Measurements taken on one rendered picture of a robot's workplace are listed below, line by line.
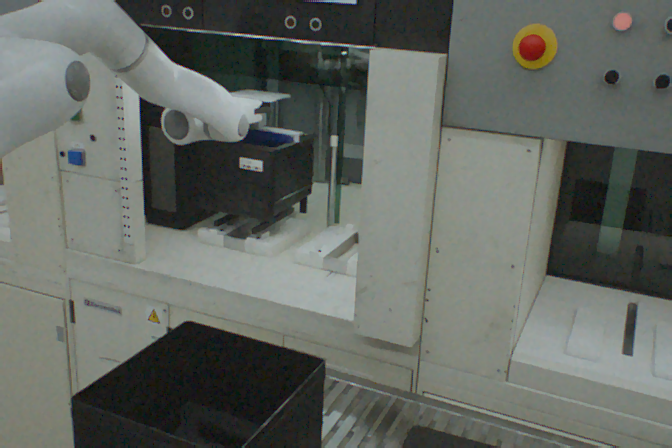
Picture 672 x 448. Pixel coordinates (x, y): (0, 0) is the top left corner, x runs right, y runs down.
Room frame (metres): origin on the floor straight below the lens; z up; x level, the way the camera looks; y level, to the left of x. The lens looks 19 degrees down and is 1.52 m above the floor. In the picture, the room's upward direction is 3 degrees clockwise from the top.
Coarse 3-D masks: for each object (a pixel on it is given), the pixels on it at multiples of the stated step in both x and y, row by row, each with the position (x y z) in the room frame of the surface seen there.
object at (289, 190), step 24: (240, 96) 1.65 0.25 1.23; (264, 96) 1.66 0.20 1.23; (288, 96) 1.70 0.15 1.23; (264, 120) 1.68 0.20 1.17; (216, 144) 1.61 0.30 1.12; (240, 144) 1.58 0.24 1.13; (288, 144) 1.60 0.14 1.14; (312, 144) 1.73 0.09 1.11; (216, 168) 1.61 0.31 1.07; (240, 168) 1.58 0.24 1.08; (264, 168) 1.56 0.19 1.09; (288, 168) 1.61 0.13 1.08; (216, 192) 1.61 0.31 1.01; (240, 192) 1.58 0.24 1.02; (264, 192) 1.56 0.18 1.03; (288, 192) 1.62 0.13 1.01; (264, 216) 1.56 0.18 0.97
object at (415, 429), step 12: (420, 432) 0.91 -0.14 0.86; (432, 432) 0.92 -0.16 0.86; (444, 432) 0.92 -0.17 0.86; (408, 444) 0.88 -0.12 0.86; (420, 444) 0.89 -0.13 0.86; (432, 444) 0.89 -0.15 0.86; (444, 444) 0.89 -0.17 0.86; (456, 444) 0.89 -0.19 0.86; (468, 444) 0.89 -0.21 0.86; (480, 444) 0.89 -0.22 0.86
